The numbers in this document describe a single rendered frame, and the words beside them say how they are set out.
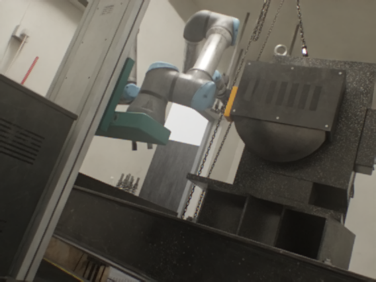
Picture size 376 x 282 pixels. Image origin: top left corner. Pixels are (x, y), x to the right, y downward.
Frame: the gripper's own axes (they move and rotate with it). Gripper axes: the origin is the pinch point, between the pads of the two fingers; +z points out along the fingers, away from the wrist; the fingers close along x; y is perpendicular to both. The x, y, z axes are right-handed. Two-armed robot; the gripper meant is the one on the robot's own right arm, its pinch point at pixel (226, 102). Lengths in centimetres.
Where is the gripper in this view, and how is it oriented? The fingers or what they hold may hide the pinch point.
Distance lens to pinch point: 221.7
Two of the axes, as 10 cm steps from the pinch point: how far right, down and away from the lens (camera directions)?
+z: 3.0, 3.7, 8.8
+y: -3.6, 9.0, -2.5
